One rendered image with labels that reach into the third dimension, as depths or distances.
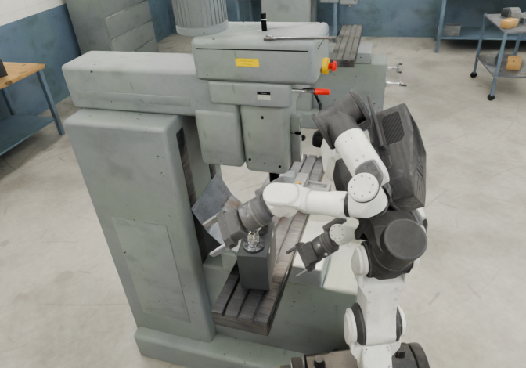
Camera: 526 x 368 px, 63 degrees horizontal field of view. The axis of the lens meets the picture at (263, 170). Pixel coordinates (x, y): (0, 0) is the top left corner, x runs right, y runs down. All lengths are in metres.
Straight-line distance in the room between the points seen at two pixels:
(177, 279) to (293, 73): 1.25
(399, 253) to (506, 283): 2.26
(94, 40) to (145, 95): 5.04
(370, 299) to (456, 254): 2.06
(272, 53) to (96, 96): 0.84
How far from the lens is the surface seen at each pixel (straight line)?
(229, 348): 2.60
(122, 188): 2.05
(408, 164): 1.33
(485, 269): 3.45
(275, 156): 1.76
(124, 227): 2.22
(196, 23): 1.66
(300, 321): 2.33
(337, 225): 1.66
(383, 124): 1.39
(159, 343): 2.73
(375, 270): 1.33
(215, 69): 1.64
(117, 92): 1.94
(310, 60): 1.52
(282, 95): 1.60
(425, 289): 3.19
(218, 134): 1.78
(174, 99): 1.80
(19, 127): 5.78
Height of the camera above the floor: 2.31
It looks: 33 degrees down
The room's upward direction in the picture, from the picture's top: 5 degrees counter-clockwise
